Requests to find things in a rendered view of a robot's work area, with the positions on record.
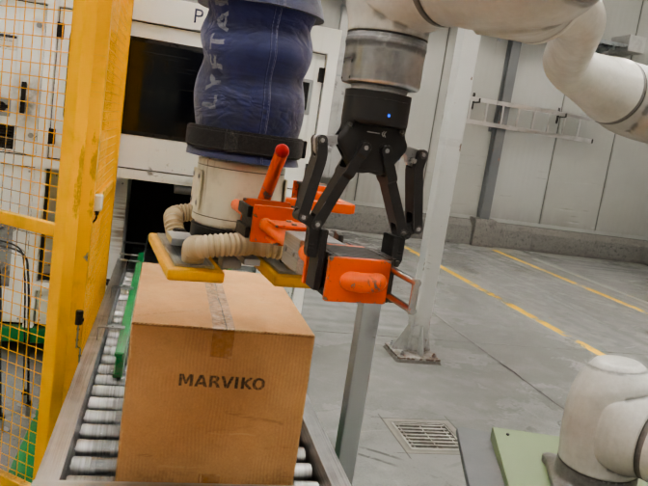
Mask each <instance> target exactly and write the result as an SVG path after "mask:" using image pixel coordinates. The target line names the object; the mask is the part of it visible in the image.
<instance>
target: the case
mask: <svg viewBox="0 0 648 486"><path fill-rule="evenodd" d="M222 271H223V272H224V273H225V279H224V282H223V283H202V282H186V281H170V280H167V278H166V276H165V274H164V272H163V270H162V268H161V266H160V264H159V263H149V262H143V263H142V269H141V274H140V280H139V284H138V290H137V296H136V301H135V307H134V312H133V317H132V322H131V332H130V341H129V349H128V359H127V368H126V377H125V386H124V396H123V404H122V414H121V432H120V440H119V450H118V459H117V467H116V477H115V481H130V482H173V483H217V484H260V485H293V479H294V474H295V467H296V460H297V454H298V447H299V441H300V434H301V428H302V421H303V414H304V409H305V402H306V395H307V389H308V382H309V376H310V370H311V357H312V350H313V345H314V338H315V335H314V333H313V332H312V330H311V328H310V327H309V325H308V324H307V322H306V321H305V319H304V318H303V316H302V315H301V313H300V312H299V311H298V309H297V308H296V306H295V305H294V303H293V302H292V300H291V299H290V297H289V296H288V294H287V293H286V291H285V290H284V288H283V287H280V286H273V285H272V284H271V283H270V282H269V281H268V280H267V279H266V278H265V277H264V276H263V275H262V274H260V273H251V272H240V271H230V270H222Z"/></svg>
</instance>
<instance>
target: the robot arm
mask: <svg viewBox="0 0 648 486"><path fill-rule="evenodd" d="M346 9H347V14H348V29H347V36H346V38H345V43H346V44H345V51H344V57H343V64H342V71H341V77H340V78H341V81H342V82H344V83H346V84H349V85H351V88H346V89H345V94H344V100H343V107H342V114H341V124H340V127H339V129H338V131H337V133H336V135H322V134H313V135H312V136H311V138H310V152H311V155H310V160H309V164H308V166H307V169H306V172H305V175H304V178H303V181H302V184H301V188H300V191H299V194H298V197H297V200H296V203H295V205H294V208H293V212H292V217H293V218H294V219H296V220H298V221H299V222H301V223H303V224H305V225H306V228H307V230H306V237H305V243H304V255H306V256H307V257H310V259H309V266H308V272H307V278H306V285H307V286H309V287H310V288H311V289H312V290H319V287H320V282H321V276H322V269H323V263H324V257H325V252H326V245H327V239H328V233H329V231H328V230H327V229H324V228H323V225H324V223H325V222H326V220H327V218H328V217H329V215H330V213H331V211H332V210H333V208H334V206H335V205H336V203H337V201H338V199H339V197H340V196H341V194H342V192H343V191H344V189H345V187H346V186H347V184H348V182H349V181H350V179H352V178H353V177H354V176H355V174H356V173H362V174H364V173H370V174H373V175H376V177H377V180H378V181H379V183H380V187H381V192H382V196H383V200H384V204H385V208H386V212H387V216H388V220H389V224H390V229H391V233H390V232H384V235H383V242H382V248H381V252H383V253H385V254H386V255H388V256H390V257H393V258H395V259H397V260H399V264H400V263H401V261H402V257H403V251H404V245H405V239H409V238H410V237H411V235H412V234H415V233H416V234H420V233H421V232H422V219H423V169H424V166H425V163H426V160H427V157H428V152H427V151H426V150H425V149H419V148H411V147H409V146H407V143H406V139H405V132H406V129H407V126H408V120H409V115H410V109H411V103H412V98H411V97H409V96H407V94H412V93H417V92H418V91H419V89H420V83H421V77H422V72H423V66H424V60H425V54H426V53H427V43H428V39H429V35H430V33H431V32H436V31H438V30H440V29H443V28H447V27H457V28H462V29H467V30H473V31H474V32H475V33H476V34H477V35H481V36H488V37H494V38H500V39H506V40H511V41H518V42H522V43H525V44H541V43H545V42H546V43H547V45H546V48H545V51H544V54H543V69H544V71H545V73H546V75H547V77H548V79H549V80H550V81H551V83H552V84H553V85H554V86H555V87H556V88H557V89H559V90H560V91H561V92H562V93H563V94H565V95H566V96H567V97H569V98H570V99H571V100H572V101H573V102H574V103H576V104H577V105H578V106H579V107H580V108H581V109H582V111H583V112H584V113H585V114H586V115H587V116H588V117H589V118H590V119H592V120H594V121H595V122H597V123H598V124H600V125H601V126H602V127H604V128H605V129H607V130H609V131H611V132H613V133H616V134H618V135H620V136H623V137H626V138H629V139H632V140H635V141H638V142H642V143H646V144H648V66H645V65H643V64H639V63H636V62H633V61H631V60H628V59H625V58H619V57H612V56H608V55H604V54H599V53H595V51H596V49H597V47H598V45H599V43H600V41H601V39H602V37H603V34H604V31H605V29H606V23H607V14H606V9H605V6H604V3H603V1H602V0H346ZM334 145H337V149H338V151H339V153H340V155H341V159H340V161H339V162H338V164H337V166H336V168H335V173H334V174H333V176H332V178H331V179H330V181H329V183H328V184H327V186H326V188H325V189H324V191H323V193H322V194H321V196H320V198H319V199H318V201H317V203H316V204H315V206H314V208H313V209H312V210H311V208H312V205H313V202H314V198H315V195H316V192H317V189H318V186H319V183H320V180H321V177H322V175H323V172H324V168H325V165H326V162H327V157H328V154H329V153H331V152H332V150H333V147H334ZM402 155H404V163H405V164H406V168H405V216H404V211H403V207H402V203H401V199H400V195H399V190H398V186H397V174H396V169H395V166H394V164H395V163H396V162H397V161H398V160H399V159H400V157H401V156H402ZM541 461H542V462H543V463H544V465H545V466H546V468H547V471H548V475H549V479H550V482H551V486H637V484H638V479H639V478H640V479H642V480H644V481H646V482H647V483H648V368H647V367H645V366H644V365H643V364H642V363H640V362H638V361H636V360H634V359H630V358H627V357H622V356H615V355H601V356H597V357H595V358H593V359H592V360H591V361H590V362H589V363H588V364H586V365H585V366H583V367H582V369H581V370H580V372H579V373H578V375H577V376H576V378H575V380H574V382H573V384H572V386H571V388H570V390H569V392H568V396H567V399H566V403H565V406H564V411H563V415H562V420H561V425H560V433H559V445H558V452H557V454H554V453H550V452H544V453H543V454H542V459H541Z"/></svg>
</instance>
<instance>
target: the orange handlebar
mask: <svg viewBox="0 0 648 486"><path fill-rule="evenodd" d="M322 193H323V192H318V191H317V192H316V195H315V198H314V202H313V205H312V208H311V210H312V209H313V208H314V206H315V204H316V203H317V201H318V199H319V198H320V196H321V194H322ZM296 200H297V198H290V197H285V201H286V202H287V203H290V208H291V206H292V205H295V203H296ZM239 201H240V200H238V199H235V200H233V201H232V202H231V204H230V206H231V208H232V209H233V210H235V211H236V212H237V213H239V214H240V215H241V212H240V211H238V205H239ZM354 212H355V205H354V204H352V203H350V202H346V201H343V200H341V199H338V201H337V203H336V205H335V206H334V208H333V210H332V211H331V213H339V214H354ZM259 228H260V229H261V230H262V231H264V232H265V233H266V234H268V235H269V236H265V239H266V240H267V241H269V242H270V243H271V244H273V245H276V246H283V245H284V235H285V231H286V230H296V231H306V230H307V228H306V225H305V224H303V223H298V222H294V221H292V220H286V221H279V220H270V219H268V218H263V219H261V220H260V221H259ZM298 254H299V257H300V259H301V260H303V261H304V260H305V255H304V246H302V247H301V248H300V250H299V251H298ZM339 284H340V285H341V287H342V288H344V289H346V290H348V291H353V292H358V293H377V292H381V291H382V290H383V289H384V288H385V287H386V285H387V278H386V277H385V276H384V275H383V274H381V273H373V274H371V273H360V272H355V271H348V272H345V273H344V274H343V275H341V277H340V279H339Z"/></svg>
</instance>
